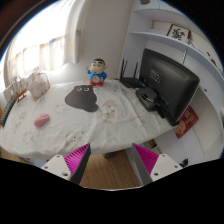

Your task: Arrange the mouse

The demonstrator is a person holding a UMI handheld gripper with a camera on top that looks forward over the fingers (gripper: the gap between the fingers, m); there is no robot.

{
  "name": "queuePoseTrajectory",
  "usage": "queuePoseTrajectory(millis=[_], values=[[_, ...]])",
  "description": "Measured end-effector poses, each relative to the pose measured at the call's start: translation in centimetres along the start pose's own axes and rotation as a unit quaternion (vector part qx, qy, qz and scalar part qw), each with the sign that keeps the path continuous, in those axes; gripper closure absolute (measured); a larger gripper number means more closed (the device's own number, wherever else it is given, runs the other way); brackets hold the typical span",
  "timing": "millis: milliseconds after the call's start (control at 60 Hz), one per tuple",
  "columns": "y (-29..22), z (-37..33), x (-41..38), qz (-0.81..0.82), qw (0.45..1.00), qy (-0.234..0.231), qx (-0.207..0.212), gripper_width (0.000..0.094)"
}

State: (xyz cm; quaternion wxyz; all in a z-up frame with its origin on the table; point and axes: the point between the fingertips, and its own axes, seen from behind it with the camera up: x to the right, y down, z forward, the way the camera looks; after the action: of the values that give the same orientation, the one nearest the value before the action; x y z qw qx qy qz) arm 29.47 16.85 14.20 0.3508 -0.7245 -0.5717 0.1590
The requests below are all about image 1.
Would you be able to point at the white wall shelf unit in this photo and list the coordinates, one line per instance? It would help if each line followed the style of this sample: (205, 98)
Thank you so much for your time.
(149, 24)

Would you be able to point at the white window curtain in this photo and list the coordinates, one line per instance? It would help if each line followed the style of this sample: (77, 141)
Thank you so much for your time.
(74, 30)

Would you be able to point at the framed calligraphy picture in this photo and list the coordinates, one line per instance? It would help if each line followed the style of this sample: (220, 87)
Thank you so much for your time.
(179, 33)

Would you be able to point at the black wifi router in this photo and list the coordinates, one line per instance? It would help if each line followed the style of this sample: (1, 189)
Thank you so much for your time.
(130, 82)

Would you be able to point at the white patterned tablecloth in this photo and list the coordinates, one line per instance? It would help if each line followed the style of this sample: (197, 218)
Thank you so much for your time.
(119, 122)

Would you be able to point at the red printed card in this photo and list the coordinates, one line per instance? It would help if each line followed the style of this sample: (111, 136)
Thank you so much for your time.
(186, 122)

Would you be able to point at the black keyboard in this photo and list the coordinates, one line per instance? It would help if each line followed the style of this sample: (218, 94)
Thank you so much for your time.
(7, 111)

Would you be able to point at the beige drawstring cloth bag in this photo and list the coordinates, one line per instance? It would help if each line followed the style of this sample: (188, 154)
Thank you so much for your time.
(38, 84)

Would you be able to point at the cartoon boy figurine clock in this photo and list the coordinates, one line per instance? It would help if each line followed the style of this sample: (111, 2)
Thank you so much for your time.
(97, 73)

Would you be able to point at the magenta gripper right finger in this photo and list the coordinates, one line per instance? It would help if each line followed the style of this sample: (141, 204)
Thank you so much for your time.
(148, 166)

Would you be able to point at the white wooden organizer rack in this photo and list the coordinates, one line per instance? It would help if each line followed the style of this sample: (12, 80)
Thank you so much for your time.
(16, 86)

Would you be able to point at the pink computer mouse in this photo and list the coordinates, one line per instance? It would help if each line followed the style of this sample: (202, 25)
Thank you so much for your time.
(41, 119)

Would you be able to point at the black cat mouse pad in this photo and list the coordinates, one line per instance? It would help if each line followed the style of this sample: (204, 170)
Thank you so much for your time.
(82, 97)

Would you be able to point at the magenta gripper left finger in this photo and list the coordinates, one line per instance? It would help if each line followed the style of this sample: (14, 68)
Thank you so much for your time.
(70, 167)

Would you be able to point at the black computer monitor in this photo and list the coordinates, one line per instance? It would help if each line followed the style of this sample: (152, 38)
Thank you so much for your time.
(168, 86)

